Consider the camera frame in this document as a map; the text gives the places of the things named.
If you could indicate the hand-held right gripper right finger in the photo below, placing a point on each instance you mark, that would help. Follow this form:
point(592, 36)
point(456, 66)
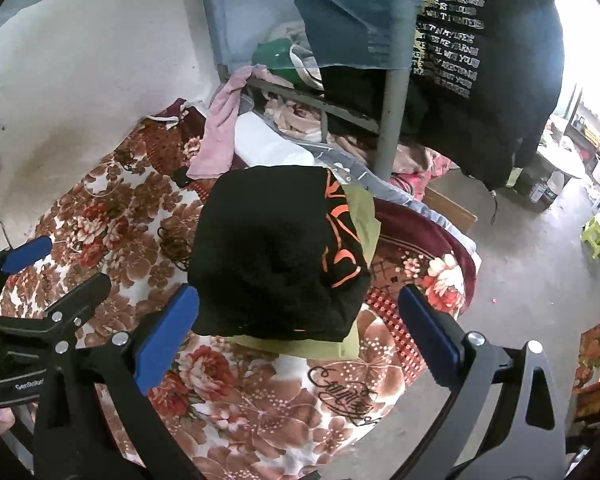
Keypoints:
point(427, 325)

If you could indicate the grey metal bed post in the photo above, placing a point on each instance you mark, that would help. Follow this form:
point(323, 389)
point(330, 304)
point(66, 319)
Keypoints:
point(392, 120)

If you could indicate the pink beige bedding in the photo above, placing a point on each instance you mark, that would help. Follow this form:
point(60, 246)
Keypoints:
point(300, 120)

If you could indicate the floral blanket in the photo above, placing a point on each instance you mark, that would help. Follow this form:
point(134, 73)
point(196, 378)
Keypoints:
point(240, 400)

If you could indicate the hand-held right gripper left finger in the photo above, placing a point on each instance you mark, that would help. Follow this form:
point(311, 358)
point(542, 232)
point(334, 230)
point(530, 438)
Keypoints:
point(165, 330)

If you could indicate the black shirt with white print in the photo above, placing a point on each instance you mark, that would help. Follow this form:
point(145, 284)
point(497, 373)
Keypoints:
point(480, 125)

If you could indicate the grey blue bed panel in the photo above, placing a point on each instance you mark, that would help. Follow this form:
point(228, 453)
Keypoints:
point(240, 10)

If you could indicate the pink cloth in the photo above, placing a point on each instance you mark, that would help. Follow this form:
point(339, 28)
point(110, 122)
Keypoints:
point(220, 130)

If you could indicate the green plastic stool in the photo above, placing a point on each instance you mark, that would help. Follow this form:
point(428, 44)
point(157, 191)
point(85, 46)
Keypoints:
point(597, 235)

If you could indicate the white round table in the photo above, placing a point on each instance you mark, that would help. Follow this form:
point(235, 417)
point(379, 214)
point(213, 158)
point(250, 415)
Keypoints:
point(565, 152)

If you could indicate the white pillow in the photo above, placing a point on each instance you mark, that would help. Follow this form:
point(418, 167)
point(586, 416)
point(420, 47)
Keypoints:
point(265, 137)

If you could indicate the cardboard box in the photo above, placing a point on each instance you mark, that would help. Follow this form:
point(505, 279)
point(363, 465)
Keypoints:
point(450, 207)

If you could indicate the shelf with goods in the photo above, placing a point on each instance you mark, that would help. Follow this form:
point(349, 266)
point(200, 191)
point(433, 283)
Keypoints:
point(590, 135)

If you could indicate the black hoodie with orange print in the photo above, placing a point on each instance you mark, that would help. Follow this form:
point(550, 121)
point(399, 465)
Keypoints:
point(265, 250)

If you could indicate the orange box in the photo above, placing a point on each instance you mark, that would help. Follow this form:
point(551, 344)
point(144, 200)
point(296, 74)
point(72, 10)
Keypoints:
point(597, 355)

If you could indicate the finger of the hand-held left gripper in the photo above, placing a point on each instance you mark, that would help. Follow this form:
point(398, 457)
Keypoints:
point(27, 252)
point(82, 297)

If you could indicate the olive green cloth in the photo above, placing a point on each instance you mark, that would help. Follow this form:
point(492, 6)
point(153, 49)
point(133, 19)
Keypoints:
point(365, 215)

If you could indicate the blue denim cloth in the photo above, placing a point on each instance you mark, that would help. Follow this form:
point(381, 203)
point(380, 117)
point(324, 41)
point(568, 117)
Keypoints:
point(350, 20)

